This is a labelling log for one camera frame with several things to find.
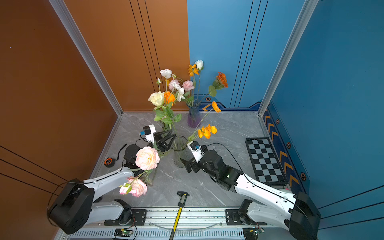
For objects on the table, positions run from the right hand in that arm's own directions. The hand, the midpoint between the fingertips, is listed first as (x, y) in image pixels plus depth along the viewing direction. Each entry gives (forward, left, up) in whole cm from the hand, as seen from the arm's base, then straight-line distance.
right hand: (187, 153), depth 73 cm
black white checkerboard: (+2, -46, -18) cm, 49 cm away
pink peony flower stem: (+41, +1, +11) cm, 43 cm away
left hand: (+6, +6, +9) cm, 12 cm away
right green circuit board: (-30, -30, -22) cm, 49 cm away
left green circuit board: (-30, +31, -22) cm, 49 cm away
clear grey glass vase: (+6, +5, -1) cm, 8 cm away
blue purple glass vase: (+35, -2, -12) cm, 37 cm away
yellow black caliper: (-18, +4, -21) cm, 28 cm away
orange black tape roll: (+4, +48, -17) cm, 51 cm away
